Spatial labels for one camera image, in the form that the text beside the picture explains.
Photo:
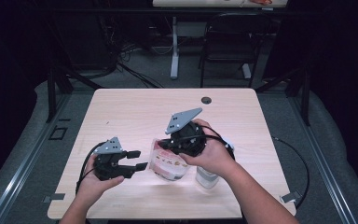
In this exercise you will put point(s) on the person's left hand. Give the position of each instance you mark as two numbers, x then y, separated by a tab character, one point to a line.
96	186

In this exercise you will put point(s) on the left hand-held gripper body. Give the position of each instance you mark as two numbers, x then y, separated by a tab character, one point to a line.
108	166

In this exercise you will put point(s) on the white background desk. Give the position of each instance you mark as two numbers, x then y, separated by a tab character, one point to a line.
174	62

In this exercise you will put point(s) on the aluminium floor rail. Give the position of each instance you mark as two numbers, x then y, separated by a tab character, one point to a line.
329	183
12	189

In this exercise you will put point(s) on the black folding chair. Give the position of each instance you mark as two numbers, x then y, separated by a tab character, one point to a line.
236	21

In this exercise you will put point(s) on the pink white refill pouch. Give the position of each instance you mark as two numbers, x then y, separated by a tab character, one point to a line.
167	168

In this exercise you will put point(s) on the orange object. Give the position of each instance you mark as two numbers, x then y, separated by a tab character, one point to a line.
261	2

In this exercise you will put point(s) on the black metal stand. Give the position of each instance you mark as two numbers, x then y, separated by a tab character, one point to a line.
51	99
306	102

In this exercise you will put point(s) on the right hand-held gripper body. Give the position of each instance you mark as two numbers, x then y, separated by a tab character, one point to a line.
186	141

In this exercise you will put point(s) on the person's right hand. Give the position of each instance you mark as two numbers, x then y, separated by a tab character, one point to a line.
213	155

